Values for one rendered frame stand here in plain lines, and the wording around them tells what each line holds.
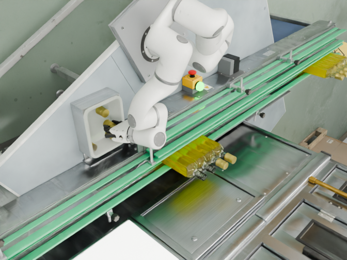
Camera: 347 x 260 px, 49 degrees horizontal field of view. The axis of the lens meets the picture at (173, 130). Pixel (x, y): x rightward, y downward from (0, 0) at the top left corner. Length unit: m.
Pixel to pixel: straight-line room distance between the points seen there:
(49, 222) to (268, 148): 1.15
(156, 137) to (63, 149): 0.43
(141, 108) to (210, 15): 0.34
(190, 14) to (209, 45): 0.19
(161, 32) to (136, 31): 0.41
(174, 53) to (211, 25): 0.13
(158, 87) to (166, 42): 0.14
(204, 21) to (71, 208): 0.80
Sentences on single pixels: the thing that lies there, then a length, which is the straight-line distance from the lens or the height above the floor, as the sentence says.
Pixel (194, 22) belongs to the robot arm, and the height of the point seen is 1.18.
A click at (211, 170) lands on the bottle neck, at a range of 1.58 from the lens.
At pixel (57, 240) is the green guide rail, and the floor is 0.95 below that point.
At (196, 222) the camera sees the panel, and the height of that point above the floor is 1.20.
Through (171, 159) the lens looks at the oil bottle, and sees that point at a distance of 1.61.
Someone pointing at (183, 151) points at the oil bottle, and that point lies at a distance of 1.65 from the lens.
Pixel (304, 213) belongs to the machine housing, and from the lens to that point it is 1.72.
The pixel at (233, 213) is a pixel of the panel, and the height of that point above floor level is 1.28.
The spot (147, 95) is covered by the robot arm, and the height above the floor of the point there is 1.11.
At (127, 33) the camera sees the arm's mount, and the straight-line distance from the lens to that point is 1.49.
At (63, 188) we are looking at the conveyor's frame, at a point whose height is 0.84.
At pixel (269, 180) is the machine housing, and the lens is 1.82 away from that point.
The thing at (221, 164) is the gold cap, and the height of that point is 1.15.
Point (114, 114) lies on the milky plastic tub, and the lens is 1.54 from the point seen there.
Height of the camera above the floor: 1.89
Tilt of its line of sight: 36 degrees down
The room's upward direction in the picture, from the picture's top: 118 degrees clockwise
